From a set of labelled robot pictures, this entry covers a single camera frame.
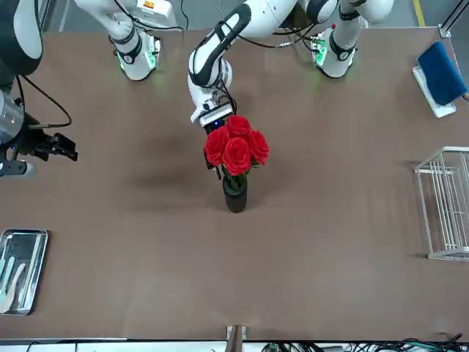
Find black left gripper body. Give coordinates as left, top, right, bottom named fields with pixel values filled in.
left=204, top=117, right=231, bottom=139

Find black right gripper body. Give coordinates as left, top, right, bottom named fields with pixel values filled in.
left=18, top=113, right=56, bottom=159

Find red flower bunch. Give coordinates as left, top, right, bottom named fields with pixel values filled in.
left=203, top=114, right=271, bottom=191

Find black vase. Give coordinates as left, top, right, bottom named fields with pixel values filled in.
left=222, top=175, right=249, bottom=213

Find long pale utensil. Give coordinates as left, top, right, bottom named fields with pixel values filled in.
left=18, top=234, right=42, bottom=309

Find pale green spatula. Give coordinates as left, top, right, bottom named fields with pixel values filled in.
left=0, top=255, right=16, bottom=302

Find white control box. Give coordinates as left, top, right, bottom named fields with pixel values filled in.
left=135, top=0, right=173, bottom=27

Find shiny metal tray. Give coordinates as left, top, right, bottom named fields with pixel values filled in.
left=0, top=229, right=49, bottom=316

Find blue towel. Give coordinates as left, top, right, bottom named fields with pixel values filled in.
left=417, top=40, right=469, bottom=107

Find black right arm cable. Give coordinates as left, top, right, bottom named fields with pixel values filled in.
left=14, top=73, right=73, bottom=129

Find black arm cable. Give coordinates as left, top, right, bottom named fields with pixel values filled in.
left=14, top=73, right=73, bottom=129
left=234, top=14, right=333, bottom=49

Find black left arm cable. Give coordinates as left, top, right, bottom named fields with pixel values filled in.
left=234, top=14, right=333, bottom=49

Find aluminium frame post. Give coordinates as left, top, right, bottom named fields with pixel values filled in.
left=226, top=324, right=247, bottom=352
left=438, top=0, right=469, bottom=37

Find cream wire rack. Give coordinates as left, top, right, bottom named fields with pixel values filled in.
left=413, top=146, right=469, bottom=262

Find tangled black desk cables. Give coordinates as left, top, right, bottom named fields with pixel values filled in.
left=252, top=332, right=466, bottom=352

